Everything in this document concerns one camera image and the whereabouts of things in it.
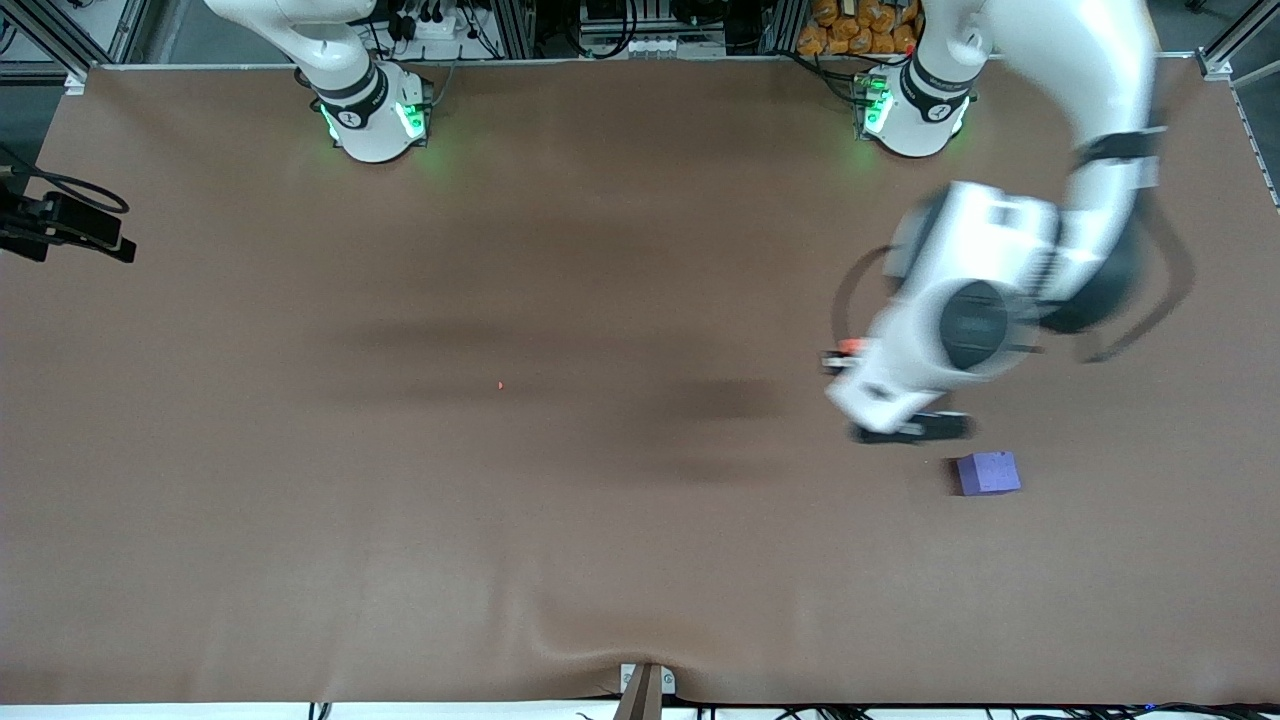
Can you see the white terminal strip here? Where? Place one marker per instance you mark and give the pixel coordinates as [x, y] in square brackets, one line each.
[650, 46]

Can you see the brown table cover cloth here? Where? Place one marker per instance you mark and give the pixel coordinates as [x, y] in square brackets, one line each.
[640, 250]

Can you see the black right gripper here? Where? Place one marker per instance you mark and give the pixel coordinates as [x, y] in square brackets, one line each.
[62, 222]

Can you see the white power strip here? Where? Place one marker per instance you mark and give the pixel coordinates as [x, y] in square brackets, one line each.
[428, 24]

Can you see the metal camera post bracket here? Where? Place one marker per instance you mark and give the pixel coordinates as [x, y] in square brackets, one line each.
[645, 690]

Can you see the purple foam block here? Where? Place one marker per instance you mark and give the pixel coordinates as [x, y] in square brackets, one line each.
[988, 474]

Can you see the orange packet pile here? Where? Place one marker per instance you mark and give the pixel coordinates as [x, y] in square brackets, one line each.
[850, 30]

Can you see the aluminium frame post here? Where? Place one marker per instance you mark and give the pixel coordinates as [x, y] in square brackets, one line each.
[1225, 55]
[55, 45]

